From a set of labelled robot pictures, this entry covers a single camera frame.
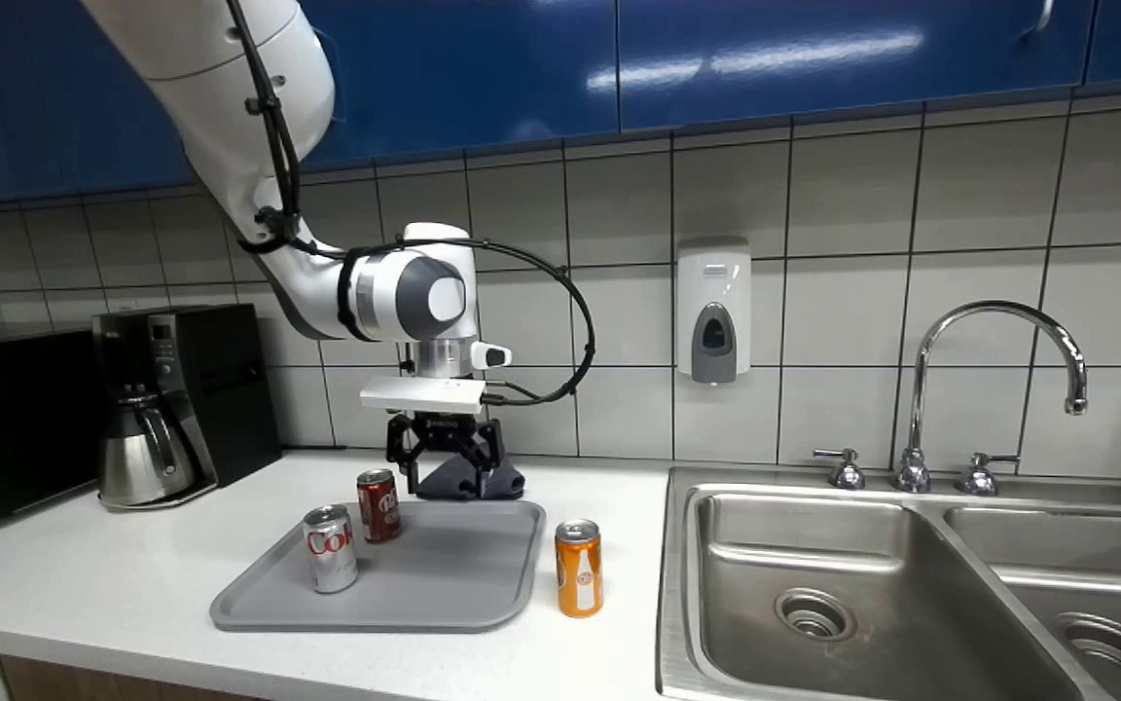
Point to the grey plastic tray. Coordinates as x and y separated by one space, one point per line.
431 578

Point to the chrome gooseneck faucet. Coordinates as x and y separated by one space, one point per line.
975 311

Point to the stainless steel double sink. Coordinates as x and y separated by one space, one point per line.
845 598

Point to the dark blue cloth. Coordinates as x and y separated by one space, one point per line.
451 486

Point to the orange soda can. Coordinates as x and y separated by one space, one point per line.
583 569

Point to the black steel coffee maker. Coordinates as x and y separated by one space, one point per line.
216 377

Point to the red soda can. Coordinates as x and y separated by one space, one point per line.
378 507

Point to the blue upper cabinets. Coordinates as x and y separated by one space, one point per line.
717 59

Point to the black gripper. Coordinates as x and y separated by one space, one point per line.
444 435

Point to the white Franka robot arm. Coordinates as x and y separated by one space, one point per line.
250 117

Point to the steel coffee carafe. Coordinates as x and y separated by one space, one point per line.
138 460

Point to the wooden lower cabinets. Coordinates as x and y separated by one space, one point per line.
106 683

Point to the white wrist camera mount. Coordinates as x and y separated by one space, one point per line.
426 395

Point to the silver soda can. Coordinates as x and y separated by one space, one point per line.
333 551

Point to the white wall soap dispenser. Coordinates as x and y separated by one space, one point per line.
715 278

